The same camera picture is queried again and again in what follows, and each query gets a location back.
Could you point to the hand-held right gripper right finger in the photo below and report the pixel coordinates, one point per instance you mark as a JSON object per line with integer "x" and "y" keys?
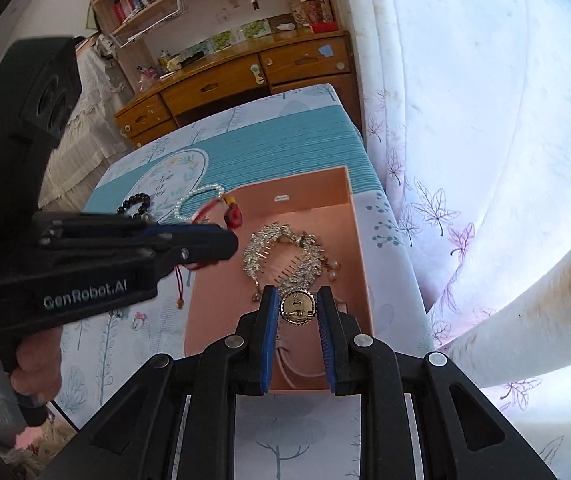
{"x": 326, "y": 345}

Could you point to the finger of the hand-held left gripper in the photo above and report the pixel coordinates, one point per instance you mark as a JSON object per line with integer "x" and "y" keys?
{"x": 175, "y": 231}
{"x": 205, "y": 250}

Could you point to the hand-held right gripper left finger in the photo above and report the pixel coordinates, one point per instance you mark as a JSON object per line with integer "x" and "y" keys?
{"x": 269, "y": 340}

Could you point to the round gold brooch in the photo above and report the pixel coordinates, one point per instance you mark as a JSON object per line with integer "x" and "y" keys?
{"x": 296, "y": 307}

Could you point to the pink jewelry box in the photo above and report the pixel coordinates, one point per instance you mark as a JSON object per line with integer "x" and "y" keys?
{"x": 310, "y": 195}

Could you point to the person's left hand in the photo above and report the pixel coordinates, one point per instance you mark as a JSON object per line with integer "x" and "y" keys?
{"x": 37, "y": 365}

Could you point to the crystal hair comb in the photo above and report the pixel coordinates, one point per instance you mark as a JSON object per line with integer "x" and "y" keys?
{"x": 265, "y": 245}

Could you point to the wooden desk drawer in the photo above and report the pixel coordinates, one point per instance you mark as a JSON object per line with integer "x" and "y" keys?
{"x": 215, "y": 87}
{"x": 153, "y": 135}
{"x": 143, "y": 115}
{"x": 305, "y": 60}

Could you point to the tree print tablecloth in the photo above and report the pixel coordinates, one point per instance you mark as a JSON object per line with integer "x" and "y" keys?
{"x": 275, "y": 130}

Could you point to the cream lace cover cloth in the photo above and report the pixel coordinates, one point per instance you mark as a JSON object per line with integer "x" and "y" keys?
{"x": 90, "y": 110}

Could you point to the small pink bottle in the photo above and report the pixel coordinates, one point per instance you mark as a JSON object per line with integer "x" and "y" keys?
{"x": 146, "y": 72}

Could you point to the wooden desk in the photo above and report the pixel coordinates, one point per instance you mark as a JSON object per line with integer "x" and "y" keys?
{"x": 225, "y": 72}

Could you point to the yellow green bottle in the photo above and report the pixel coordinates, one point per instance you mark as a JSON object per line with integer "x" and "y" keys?
{"x": 166, "y": 62}

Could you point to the black case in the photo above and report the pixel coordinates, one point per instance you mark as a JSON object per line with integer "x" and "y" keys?
{"x": 193, "y": 58}

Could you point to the mint hanging ornament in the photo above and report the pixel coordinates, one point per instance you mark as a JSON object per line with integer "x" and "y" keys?
{"x": 256, "y": 74}

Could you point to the row of green plant cards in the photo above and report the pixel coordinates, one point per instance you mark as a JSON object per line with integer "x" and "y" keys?
{"x": 225, "y": 39}

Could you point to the wooden desk hutch shelf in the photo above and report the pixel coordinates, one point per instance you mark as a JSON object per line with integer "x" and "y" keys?
{"x": 235, "y": 10}

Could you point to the row of red books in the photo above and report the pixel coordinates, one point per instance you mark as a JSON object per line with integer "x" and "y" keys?
{"x": 130, "y": 5}

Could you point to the blue sticker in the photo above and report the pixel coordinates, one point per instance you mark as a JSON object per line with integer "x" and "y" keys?
{"x": 325, "y": 51}

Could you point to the small white tube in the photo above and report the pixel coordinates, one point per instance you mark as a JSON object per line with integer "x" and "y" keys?
{"x": 284, "y": 26}

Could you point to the hanging key charm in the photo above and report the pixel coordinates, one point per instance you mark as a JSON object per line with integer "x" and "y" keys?
{"x": 254, "y": 1}

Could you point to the small red box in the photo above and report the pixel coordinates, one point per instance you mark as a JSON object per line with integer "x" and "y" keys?
{"x": 324, "y": 27}

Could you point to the floral print canister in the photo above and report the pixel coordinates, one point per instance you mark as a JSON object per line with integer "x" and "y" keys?
{"x": 315, "y": 10}

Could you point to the white leaf print curtain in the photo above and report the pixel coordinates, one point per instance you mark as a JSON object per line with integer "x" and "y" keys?
{"x": 465, "y": 110}

